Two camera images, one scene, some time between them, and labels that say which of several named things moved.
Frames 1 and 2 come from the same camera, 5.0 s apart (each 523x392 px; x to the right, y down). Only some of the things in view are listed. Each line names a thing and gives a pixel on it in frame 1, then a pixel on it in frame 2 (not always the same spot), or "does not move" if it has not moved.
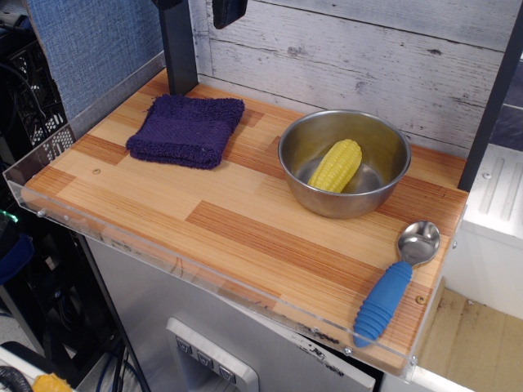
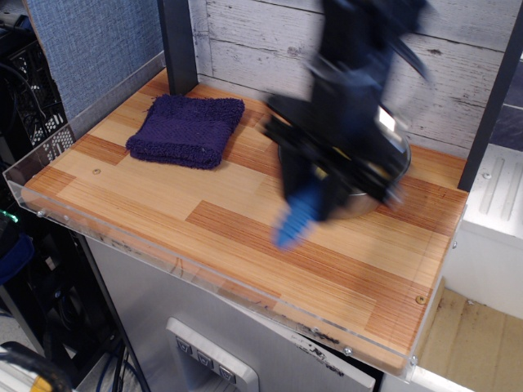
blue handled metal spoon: x=417 y=241 -> x=302 y=210
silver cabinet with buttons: x=189 y=336 does not move
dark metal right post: x=492 y=110 does not move
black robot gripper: x=226 y=11 -> x=341 y=129
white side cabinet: x=484 y=263 does not move
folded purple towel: x=185 y=131 does not move
